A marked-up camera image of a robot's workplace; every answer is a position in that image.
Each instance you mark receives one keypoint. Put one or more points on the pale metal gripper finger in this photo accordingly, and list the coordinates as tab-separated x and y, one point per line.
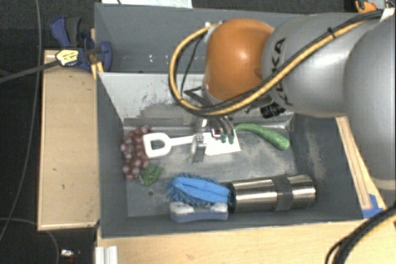
198	151
202	126

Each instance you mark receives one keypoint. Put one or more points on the white toy shovel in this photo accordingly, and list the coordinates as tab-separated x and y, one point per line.
173	142

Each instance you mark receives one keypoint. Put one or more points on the blue chenille cloth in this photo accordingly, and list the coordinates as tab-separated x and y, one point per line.
198	190

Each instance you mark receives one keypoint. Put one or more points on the green toy cucumber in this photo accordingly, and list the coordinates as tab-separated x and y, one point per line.
269	134

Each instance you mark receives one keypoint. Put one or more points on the purple toy grape bunch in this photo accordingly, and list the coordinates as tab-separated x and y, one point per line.
133	151

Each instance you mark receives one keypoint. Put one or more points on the stainless steel cup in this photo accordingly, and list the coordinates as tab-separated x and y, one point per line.
256	194

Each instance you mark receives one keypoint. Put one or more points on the grey metal bin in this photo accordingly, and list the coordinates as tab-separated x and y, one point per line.
136	37

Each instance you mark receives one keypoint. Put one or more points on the pale wood board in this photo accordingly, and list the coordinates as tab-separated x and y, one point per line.
68	139

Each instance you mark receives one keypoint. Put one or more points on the black cylinder on white bracket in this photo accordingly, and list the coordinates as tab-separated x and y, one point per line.
272	110

